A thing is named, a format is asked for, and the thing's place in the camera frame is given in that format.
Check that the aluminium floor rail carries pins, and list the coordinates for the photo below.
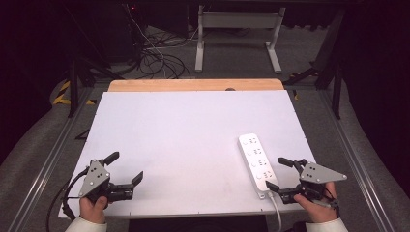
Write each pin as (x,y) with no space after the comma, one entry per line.
(357,161)
(48,164)

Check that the yellow black hazard tape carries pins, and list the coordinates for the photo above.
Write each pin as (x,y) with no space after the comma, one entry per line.
(63,93)

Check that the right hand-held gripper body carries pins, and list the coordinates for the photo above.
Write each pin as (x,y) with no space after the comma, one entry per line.
(319,174)

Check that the black metal stand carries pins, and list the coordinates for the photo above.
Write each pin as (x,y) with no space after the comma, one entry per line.
(74,87)
(335,80)

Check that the white power strip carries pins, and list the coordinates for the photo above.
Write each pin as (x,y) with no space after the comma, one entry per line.
(256,161)

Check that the person's right hand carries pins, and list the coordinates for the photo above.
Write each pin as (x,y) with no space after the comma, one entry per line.
(319,209)

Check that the person's left hand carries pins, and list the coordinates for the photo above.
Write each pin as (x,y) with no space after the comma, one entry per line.
(92,211)

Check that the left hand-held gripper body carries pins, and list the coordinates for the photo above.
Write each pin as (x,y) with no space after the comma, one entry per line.
(95,177)

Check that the white metal desk frame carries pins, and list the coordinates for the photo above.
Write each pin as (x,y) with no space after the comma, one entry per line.
(238,20)

